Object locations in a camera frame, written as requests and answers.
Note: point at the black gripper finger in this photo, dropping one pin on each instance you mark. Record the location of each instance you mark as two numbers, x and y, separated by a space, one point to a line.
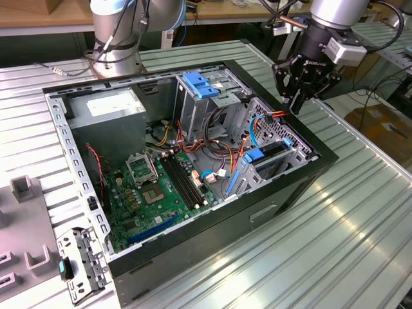
328 82
282 80

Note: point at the hard disk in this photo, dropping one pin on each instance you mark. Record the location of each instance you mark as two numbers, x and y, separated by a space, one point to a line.
254 156

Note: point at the grey metal disk bay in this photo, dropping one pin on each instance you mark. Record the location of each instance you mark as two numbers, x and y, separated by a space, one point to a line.
248 174

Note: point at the large cardboard box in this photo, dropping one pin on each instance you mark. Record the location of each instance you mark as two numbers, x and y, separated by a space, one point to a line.
373 128

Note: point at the blue plastic cage latch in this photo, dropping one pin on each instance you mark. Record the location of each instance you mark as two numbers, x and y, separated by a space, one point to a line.
201 85

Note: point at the wooden desk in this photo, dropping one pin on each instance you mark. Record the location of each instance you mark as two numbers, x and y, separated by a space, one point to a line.
225 13

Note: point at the grey metal drive cage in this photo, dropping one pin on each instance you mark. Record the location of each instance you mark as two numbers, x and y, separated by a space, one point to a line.
193 112

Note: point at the black RAM slot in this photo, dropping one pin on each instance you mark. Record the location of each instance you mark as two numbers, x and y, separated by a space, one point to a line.
181 182
189 180
178 183
185 181

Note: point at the CPU socket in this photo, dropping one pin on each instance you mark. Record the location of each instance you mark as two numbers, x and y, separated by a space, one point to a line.
151 194

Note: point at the green motherboard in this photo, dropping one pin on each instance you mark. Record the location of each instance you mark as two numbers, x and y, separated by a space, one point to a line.
167 212

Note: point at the black open PC case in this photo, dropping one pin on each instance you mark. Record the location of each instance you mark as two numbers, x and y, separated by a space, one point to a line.
209 244

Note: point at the grey power supply unit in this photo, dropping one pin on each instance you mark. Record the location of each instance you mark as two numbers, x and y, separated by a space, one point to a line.
106 135

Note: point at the blue expansion slot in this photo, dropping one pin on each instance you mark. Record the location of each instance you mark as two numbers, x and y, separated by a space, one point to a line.
151 231

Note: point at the black case fan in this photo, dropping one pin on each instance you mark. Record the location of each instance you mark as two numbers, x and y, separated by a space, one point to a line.
108 202

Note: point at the small brown box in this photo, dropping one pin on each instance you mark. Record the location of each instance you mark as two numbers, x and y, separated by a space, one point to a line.
64 6

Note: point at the black blue latch clip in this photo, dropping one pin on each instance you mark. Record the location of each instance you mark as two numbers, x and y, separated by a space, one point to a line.
66 268

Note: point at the grey parts rack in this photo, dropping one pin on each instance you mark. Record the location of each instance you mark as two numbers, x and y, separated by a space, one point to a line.
25 222

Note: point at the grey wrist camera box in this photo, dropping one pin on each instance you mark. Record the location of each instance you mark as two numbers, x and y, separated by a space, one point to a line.
346 51

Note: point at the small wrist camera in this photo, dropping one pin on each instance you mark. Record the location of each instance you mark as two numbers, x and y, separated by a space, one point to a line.
281 29

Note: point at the small black chassis switch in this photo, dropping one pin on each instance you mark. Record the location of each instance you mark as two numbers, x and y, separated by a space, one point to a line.
92 204

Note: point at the grey slot cover bracket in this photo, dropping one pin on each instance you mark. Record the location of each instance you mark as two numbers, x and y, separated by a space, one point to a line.
87 257

